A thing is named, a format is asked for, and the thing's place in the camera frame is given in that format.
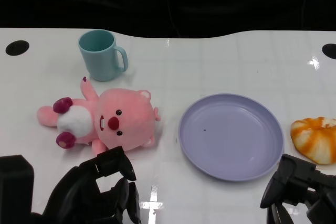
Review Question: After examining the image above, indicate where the pink plush doll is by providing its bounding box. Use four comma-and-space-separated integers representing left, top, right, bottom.
36, 76, 161, 156

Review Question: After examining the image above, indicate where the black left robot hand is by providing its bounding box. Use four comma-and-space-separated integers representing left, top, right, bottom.
0, 146, 143, 224

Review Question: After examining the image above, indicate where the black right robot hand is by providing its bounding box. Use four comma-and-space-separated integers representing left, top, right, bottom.
259, 154, 336, 224

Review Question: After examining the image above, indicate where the black table cable hole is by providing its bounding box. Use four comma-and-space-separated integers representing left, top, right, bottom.
321, 43, 336, 59
5, 40, 29, 57

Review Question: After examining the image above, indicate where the orange and white bread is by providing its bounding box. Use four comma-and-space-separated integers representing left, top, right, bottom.
290, 116, 336, 166

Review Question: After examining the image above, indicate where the lavender plastic plate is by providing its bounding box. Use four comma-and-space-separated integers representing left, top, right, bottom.
178, 93, 285, 183

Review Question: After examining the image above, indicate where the light blue plastic mug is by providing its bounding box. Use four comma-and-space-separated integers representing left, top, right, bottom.
78, 29, 129, 82

